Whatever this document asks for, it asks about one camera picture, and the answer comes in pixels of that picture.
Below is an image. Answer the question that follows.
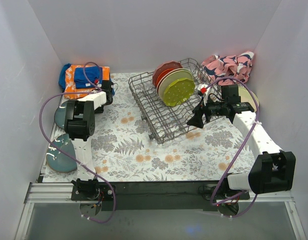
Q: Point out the green polka dot scalloped plate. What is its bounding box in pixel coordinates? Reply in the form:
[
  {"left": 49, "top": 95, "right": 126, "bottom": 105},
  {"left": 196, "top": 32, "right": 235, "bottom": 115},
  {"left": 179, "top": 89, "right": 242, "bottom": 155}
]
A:
[{"left": 163, "top": 77, "right": 195, "bottom": 107}]

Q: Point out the pink and green branch plate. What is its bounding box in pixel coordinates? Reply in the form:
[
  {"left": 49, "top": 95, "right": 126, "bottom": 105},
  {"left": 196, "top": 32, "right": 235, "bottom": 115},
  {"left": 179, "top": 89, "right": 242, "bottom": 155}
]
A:
[{"left": 158, "top": 68, "right": 194, "bottom": 100}]

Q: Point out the orange plate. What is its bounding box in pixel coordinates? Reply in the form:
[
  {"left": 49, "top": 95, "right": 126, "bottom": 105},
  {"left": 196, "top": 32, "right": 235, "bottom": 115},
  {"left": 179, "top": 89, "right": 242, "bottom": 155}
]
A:
[{"left": 156, "top": 68, "right": 174, "bottom": 87}]

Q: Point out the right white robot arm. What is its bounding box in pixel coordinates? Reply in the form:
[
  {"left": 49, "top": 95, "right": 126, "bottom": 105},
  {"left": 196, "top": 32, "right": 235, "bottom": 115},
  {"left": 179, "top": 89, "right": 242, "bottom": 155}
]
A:
[{"left": 187, "top": 84, "right": 296, "bottom": 199}]

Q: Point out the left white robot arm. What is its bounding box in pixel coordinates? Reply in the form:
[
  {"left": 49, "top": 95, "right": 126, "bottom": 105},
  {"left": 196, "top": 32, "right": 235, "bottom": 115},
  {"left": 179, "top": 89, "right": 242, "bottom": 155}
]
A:
[{"left": 64, "top": 79, "right": 113, "bottom": 202}]

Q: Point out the blue folded towel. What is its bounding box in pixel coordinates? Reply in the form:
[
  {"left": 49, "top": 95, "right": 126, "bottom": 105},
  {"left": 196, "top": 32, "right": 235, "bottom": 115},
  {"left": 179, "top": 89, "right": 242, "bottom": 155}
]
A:
[{"left": 74, "top": 66, "right": 102, "bottom": 89}]

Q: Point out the cream green plate at back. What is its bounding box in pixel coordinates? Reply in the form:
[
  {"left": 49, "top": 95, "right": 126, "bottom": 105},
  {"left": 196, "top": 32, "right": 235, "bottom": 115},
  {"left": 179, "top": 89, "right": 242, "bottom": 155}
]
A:
[{"left": 238, "top": 86, "right": 257, "bottom": 112}]

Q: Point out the pink navy floral cloth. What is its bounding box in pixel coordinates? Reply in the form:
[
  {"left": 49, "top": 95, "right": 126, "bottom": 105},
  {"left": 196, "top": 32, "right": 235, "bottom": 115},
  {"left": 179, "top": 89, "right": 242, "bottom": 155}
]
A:
[{"left": 201, "top": 51, "right": 255, "bottom": 83}]

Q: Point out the dark teal plate upper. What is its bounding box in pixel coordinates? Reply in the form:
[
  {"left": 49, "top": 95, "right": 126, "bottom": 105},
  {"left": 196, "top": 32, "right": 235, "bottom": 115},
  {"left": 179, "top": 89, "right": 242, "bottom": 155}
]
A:
[{"left": 54, "top": 101, "right": 68, "bottom": 130}]

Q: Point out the dark teal plate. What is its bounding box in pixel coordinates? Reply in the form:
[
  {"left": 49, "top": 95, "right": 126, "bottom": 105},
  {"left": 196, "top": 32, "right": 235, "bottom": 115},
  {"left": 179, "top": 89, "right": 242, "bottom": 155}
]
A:
[
  {"left": 54, "top": 101, "right": 68, "bottom": 130},
  {"left": 46, "top": 133, "right": 77, "bottom": 173}
]

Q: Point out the floral table mat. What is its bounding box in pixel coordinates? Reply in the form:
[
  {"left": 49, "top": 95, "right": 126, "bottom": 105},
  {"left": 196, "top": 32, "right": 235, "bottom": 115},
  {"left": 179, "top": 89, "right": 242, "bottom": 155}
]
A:
[{"left": 42, "top": 70, "right": 267, "bottom": 183}]

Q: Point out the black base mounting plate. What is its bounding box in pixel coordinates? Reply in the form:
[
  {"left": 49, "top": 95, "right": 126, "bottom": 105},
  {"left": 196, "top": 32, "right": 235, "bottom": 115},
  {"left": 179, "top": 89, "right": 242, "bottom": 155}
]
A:
[{"left": 71, "top": 179, "right": 252, "bottom": 211}]

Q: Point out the dark teal plate lower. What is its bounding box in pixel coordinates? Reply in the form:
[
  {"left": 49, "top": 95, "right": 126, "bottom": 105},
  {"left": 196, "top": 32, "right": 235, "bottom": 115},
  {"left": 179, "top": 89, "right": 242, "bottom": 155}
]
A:
[{"left": 46, "top": 133, "right": 77, "bottom": 173}]

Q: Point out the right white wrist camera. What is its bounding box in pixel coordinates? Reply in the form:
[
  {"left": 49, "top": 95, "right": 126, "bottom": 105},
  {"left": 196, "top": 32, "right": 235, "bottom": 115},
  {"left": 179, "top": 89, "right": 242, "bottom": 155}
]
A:
[{"left": 197, "top": 84, "right": 211, "bottom": 106}]

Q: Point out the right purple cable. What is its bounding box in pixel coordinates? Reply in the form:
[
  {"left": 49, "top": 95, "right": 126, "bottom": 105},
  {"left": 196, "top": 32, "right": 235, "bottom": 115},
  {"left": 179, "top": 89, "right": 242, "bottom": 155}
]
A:
[{"left": 205, "top": 76, "right": 260, "bottom": 218}]

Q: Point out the grey wire dish rack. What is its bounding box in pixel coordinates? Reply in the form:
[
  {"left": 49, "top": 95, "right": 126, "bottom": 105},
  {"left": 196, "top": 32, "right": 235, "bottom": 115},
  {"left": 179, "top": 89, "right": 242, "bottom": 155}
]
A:
[{"left": 128, "top": 57, "right": 232, "bottom": 145}]

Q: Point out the aluminium frame rail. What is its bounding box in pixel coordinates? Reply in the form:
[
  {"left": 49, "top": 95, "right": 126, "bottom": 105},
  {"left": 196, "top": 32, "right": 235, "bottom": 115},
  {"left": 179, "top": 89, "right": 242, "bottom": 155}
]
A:
[{"left": 16, "top": 183, "right": 306, "bottom": 240}]

